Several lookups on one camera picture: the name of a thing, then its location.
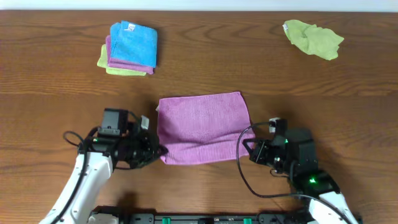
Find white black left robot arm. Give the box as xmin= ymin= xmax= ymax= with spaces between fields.
xmin=41 ymin=108 xmax=168 ymax=224

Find crumpled green cloth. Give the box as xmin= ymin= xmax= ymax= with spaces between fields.
xmin=282 ymin=20 xmax=344 ymax=60

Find light green folded cloth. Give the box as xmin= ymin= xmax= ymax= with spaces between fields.
xmin=97 ymin=44 xmax=146 ymax=76

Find purple folded cloth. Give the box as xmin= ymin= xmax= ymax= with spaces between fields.
xmin=105 ymin=35 xmax=154 ymax=75

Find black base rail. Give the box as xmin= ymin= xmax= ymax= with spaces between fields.
xmin=110 ymin=213 xmax=304 ymax=224

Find purple microfiber cloth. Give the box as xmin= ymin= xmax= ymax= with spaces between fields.
xmin=157 ymin=91 xmax=251 ymax=166

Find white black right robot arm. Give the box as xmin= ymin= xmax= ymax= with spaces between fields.
xmin=236 ymin=118 xmax=363 ymax=223

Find blue folded cloth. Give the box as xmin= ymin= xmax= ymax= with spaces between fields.
xmin=110 ymin=21 xmax=158 ymax=68

